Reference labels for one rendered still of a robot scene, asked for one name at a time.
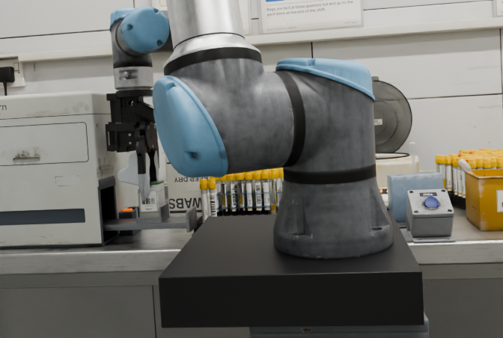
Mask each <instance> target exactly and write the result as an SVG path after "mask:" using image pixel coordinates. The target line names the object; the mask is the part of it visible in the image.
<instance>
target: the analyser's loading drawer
mask: <svg viewBox="0 0 503 338"><path fill-rule="evenodd" d="M168 204H169V202H167V203H165V204H163V205H161V206H160V207H159V217H139V207H138V206H137V207H135V212H136V218H127V219H106V220H103V231H111V230H155V229H178V228H186V230H187V232H188V233H190V232H191V231H193V230H194V229H195V228H196V227H197V226H198V224H197V212H196V206H193V207H192V208H191V209H189V210H188V211H186V217H169V208H168Z"/></svg>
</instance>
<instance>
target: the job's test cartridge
mask: <svg viewBox="0 0 503 338"><path fill-rule="evenodd" d="M163 204H165V188H164V183H160V184H158V185H150V193H149V195H148V196H147V199H146V201H142V199H141V194H140V189H138V207H139V217H159V207H160V206H161V205H163Z"/></svg>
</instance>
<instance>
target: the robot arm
mask: <svg viewBox="0 0 503 338"><path fill-rule="evenodd" d="M166 4H167V10H158V9H156V8H154V7H150V6H144V7H138V8H121V9H118V10H114V11H113V12H112V13H111V15H110V27H109V30H110V33H111V39H112V60H113V70H114V81H115V89H116V90H118V91H116V93H107V94H106V99H107V101H110V109H111V119H112V121H111V122H109V124H105V125H106V146H107V151H110V152H117V153H124V152H129V151H133V150H136V153H131V154H130V156H129V164H128V166H127V167H126V168H124V169H122V170H120V171H119V172H118V179H119V180H120V181H121V182H125V183H129V184H132V185H138V186H139V189H140V194H141V199H142V201H146V199H147V196H148V195H149V193H150V181H159V145H158V136H159V139H160V142H161V145H162V148H163V150H164V152H165V155H166V157H167V158H168V160H169V162H170V163H171V165H172V167H173V168H174V169H175V170H176V171H177V172H178V173H180V174H181V175H183V176H186V177H190V178H195V177H205V176H213V177H222V176H225V175H227V174H233V173H244V172H250V171H256V170H267V169H273V168H283V174H284V188H283V192H282V195H281V200H280V203H279V206H278V211H277V215H276V218H275V223H274V227H273V239H274V247H275V248H276V249H277V250H278V251H280V252H282V253H284V254H288V255H291V256H297V257H301V258H308V259H349V258H356V257H361V256H368V255H372V254H377V253H379V252H381V251H384V250H386V249H388V248H390V247H391V246H392V244H393V241H394V240H393V226H392V222H391V219H390V217H389V214H388V211H387V208H386V206H385V203H384V200H383V198H382V195H381V193H380V190H379V187H378V185H377V172H376V152H375V134H374V103H375V97H374V95H373V90H372V81H371V73H370V71H369V70H368V68H367V67H365V66H364V65H362V64H360V63H356V62H353V61H343V60H335V59H325V58H285V59H281V60H280V61H278V63H277V67H276V68H275V71H273V72H265V71H264V69H263V63H262V58H261V54H260V51H259V49H257V48H255V47H254V46H253V45H251V44H250V43H248V42H247V41H246V39H245V35H244V30H243V21H242V17H241V13H240V4H239V0H166ZM163 52H173V54H172V55H171V57H170V58H169V59H168V60H167V61H166V62H165V64H164V66H163V71H164V76H163V77H162V78H160V79H158V80H157V81H156V82H155V84H154V86H153V64H152V53H163ZM151 88H153V90H151ZM145 97H153V106H152V105H149V104H147V103H146V102H144V98H145ZM155 124H156V125H155ZM108 132H109V134H108ZM157 133H158V134H157ZM109 143H110V145H109Z"/></svg>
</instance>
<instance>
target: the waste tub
mask: <svg viewBox="0 0 503 338"><path fill-rule="evenodd" d="M471 171H472V173H471V172H469V171H466V172H465V171H463V172H465V186H466V218H467V219H468V220H469V221H470V222H471V223H472V224H474V225H475V226H476V227H477V228H478V229H479V230H480V231H503V169H484V170H471Z"/></svg>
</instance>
